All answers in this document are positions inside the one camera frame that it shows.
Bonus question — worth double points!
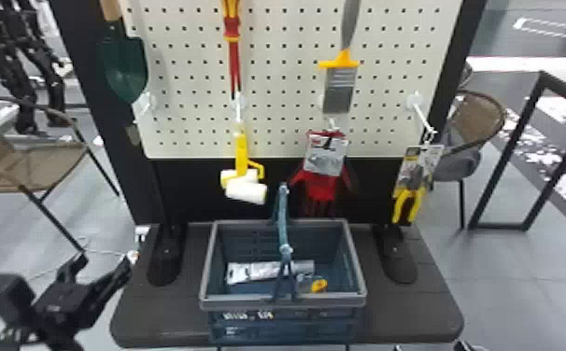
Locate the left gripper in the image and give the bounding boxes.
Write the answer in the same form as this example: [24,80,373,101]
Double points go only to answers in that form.
[33,251,134,336]

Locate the brown mesh chair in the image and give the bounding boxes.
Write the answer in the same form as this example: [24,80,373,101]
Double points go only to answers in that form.
[0,94,120,252]
[432,90,509,231]

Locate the blue basket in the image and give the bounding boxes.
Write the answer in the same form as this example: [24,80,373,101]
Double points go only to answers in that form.
[197,183,369,347]

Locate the yellow paint roller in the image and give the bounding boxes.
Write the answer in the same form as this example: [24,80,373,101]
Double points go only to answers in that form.
[219,105,269,206]

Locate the green garden trowel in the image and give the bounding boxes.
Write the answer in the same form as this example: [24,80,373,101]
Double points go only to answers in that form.
[97,0,149,105]

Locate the red gloves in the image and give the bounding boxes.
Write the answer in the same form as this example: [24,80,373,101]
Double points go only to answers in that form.
[287,129,356,218]

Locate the white pegboard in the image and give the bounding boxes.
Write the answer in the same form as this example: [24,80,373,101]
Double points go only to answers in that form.
[49,0,488,288]

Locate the red yellow screwdriver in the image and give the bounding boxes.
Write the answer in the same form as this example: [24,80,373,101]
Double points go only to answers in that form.
[220,0,244,100]

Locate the yellow grey paint brush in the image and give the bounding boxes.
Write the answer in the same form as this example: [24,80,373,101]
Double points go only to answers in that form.
[317,0,363,117]

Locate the yellow pliers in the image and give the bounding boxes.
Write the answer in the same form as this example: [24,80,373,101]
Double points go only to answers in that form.
[390,144,446,227]

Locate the black side table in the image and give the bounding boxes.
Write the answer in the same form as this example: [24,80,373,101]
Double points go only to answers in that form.
[466,68,566,232]

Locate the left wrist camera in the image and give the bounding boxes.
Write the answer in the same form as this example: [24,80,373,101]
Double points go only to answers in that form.
[0,274,37,328]

